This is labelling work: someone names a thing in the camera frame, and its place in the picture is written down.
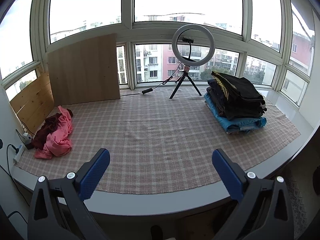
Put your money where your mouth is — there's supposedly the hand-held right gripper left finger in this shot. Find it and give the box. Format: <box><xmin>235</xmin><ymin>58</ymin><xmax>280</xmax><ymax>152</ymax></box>
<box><xmin>27</xmin><ymin>148</ymin><xmax>111</xmax><ymax>240</ymax></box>

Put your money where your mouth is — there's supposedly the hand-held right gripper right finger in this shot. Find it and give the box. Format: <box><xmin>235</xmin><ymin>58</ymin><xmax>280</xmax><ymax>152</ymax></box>
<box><xmin>212</xmin><ymin>148</ymin><xmax>294</xmax><ymax>240</ymax></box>

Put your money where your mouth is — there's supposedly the pink t-shirt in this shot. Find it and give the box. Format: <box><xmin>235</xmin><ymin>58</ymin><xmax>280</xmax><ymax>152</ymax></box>
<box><xmin>34</xmin><ymin>106</ymin><xmax>73</xmax><ymax>159</ymax></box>

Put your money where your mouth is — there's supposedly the pile of dark folded clothes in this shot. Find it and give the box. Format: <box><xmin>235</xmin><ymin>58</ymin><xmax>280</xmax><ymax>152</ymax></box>
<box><xmin>207</xmin><ymin>79</ymin><xmax>267</xmax><ymax>120</ymax></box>

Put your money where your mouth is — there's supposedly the blue folded garment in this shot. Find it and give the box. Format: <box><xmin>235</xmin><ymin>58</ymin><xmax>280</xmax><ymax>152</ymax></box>
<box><xmin>204</xmin><ymin>92</ymin><xmax>267</xmax><ymax>134</ymax></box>

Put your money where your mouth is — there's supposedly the pink plaid mat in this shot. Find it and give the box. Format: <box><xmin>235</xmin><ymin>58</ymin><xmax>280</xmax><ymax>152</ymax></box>
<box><xmin>14</xmin><ymin>84</ymin><xmax>301</xmax><ymax>195</ymax></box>

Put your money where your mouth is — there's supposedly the dark red garment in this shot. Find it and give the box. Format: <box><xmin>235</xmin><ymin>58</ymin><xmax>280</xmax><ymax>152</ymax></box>
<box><xmin>31</xmin><ymin>113</ymin><xmax>63</xmax><ymax>150</ymax></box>

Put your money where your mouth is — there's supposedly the patterned floor rug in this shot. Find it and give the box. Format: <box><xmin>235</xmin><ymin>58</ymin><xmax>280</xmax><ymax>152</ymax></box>
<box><xmin>285</xmin><ymin>165</ymin><xmax>320</xmax><ymax>233</ymax></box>

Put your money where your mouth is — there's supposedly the white power strip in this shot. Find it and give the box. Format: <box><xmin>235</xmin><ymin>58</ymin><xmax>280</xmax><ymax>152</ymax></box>
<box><xmin>13</xmin><ymin>132</ymin><xmax>33</xmax><ymax>164</ymax></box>

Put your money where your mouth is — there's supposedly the black folded garment yellow print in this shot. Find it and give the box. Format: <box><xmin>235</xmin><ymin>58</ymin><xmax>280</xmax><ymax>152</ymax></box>
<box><xmin>211</xmin><ymin>70</ymin><xmax>263</xmax><ymax>100</ymax></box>

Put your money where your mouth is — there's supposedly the light wooden board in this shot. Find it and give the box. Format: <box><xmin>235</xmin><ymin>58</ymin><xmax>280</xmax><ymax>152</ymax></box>
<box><xmin>47</xmin><ymin>33</ymin><xmax>121</xmax><ymax>107</ymax></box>

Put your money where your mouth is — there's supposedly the black power cable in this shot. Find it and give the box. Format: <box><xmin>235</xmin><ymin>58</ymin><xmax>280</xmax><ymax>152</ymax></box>
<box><xmin>6</xmin><ymin>144</ymin><xmax>30</xmax><ymax>205</ymax></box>

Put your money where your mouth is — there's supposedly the black ring light cable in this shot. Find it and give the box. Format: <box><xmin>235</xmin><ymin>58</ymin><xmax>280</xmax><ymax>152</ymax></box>
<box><xmin>120</xmin><ymin>66</ymin><xmax>183</xmax><ymax>97</ymax></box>

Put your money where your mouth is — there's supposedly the white ring light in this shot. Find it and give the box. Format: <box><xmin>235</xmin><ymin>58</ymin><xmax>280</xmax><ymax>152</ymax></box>
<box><xmin>171</xmin><ymin>24</ymin><xmax>216</xmax><ymax>67</ymax></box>

